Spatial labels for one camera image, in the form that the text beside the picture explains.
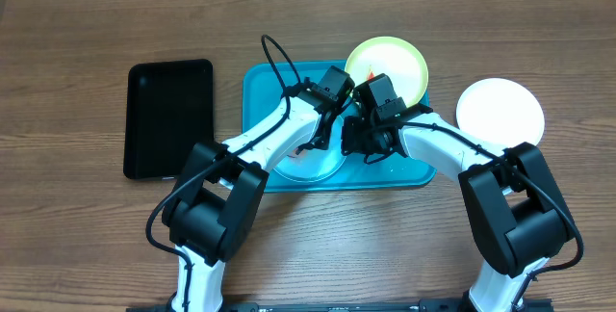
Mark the light blue plate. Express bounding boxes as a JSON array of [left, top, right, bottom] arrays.
[[274, 149, 346, 183]]

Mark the yellow-green plate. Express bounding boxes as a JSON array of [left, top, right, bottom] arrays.
[[345, 37, 428, 107]]

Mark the white plate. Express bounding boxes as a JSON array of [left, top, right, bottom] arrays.
[[455, 78, 546, 147]]

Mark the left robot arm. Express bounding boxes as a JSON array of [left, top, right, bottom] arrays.
[[153, 91, 347, 311]]

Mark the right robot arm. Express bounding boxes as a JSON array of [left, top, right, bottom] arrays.
[[342, 105, 580, 311]]

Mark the teal serving tray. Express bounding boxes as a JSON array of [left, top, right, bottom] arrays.
[[242, 64, 436, 193]]

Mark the black rectangular tray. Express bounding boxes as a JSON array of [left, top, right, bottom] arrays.
[[123, 59, 214, 180]]

